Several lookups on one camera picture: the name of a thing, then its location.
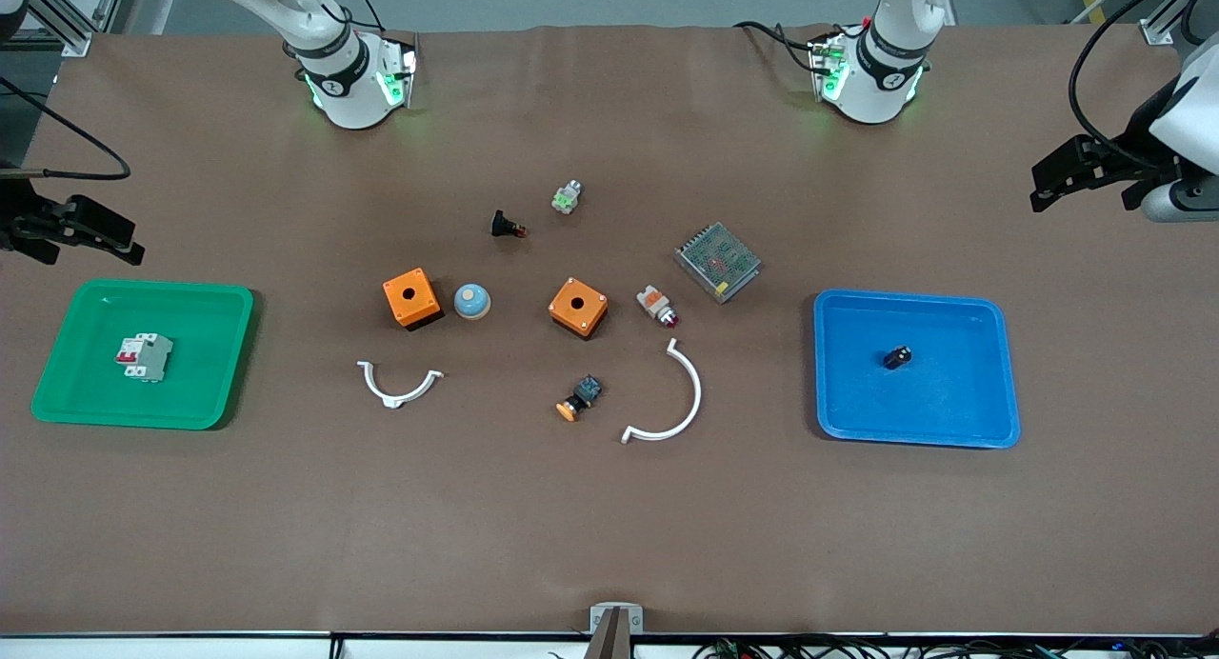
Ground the large white curved clamp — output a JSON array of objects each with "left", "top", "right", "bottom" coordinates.
[{"left": 620, "top": 337, "right": 704, "bottom": 446}]

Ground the green plastic tray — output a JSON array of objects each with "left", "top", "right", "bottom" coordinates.
[{"left": 30, "top": 278, "right": 256, "bottom": 431}]

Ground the red pushbutton white orange body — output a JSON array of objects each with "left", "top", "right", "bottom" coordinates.
[{"left": 635, "top": 283, "right": 681, "bottom": 330}]

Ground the white circuit breaker red switch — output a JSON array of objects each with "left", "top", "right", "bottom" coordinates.
[{"left": 115, "top": 332, "right": 175, "bottom": 385}]

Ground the blue plastic tray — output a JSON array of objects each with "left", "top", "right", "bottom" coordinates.
[{"left": 812, "top": 289, "right": 1022, "bottom": 449}]

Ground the orange button box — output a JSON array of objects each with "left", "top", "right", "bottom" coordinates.
[
  {"left": 548, "top": 276, "right": 610, "bottom": 341},
  {"left": 382, "top": 268, "right": 445, "bottom": 332}
]

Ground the metal mesh power supply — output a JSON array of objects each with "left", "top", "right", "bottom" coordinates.
[{"left": 673, "top": 222, "right": 763, "bottom": 306}]

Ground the small white curved clamp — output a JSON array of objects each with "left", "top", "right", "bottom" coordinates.
[{"left": 356, "top": 359, "right": 446, "bottom": 410}]

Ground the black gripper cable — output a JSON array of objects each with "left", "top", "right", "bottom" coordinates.
[
  {"left": 1068, "top": 0, "right": 1219, "bottom": 170},
  {"left": 0, "top": 74, "right": 132, "bottom": 181}
]

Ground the metal table edge bracket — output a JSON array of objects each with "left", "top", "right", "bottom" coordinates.
[{"left": 583, "top": 602, "right": 645, "bottom": 659}]

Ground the black arm base cable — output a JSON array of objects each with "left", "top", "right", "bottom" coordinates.
[{"left": 733, "top": 19, "right": 822, "bottom": 71}]

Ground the aluminium frame profile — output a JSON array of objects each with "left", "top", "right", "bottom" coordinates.
[
  {"left": 1138, "top": 0, "right": 1203, "bottom": 47},
  {"left": 24, "top": 0, "right": 130, "bottom": 58}
]

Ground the black cable bundle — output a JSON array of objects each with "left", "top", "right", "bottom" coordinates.
[{"left": 695, "top": 635, "right": 1219, "bottom": 659}]

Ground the orange pushbutton blue black body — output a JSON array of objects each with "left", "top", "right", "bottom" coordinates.
[{"left": 555, "top": 374, "right": 605, "bottom": 423}]

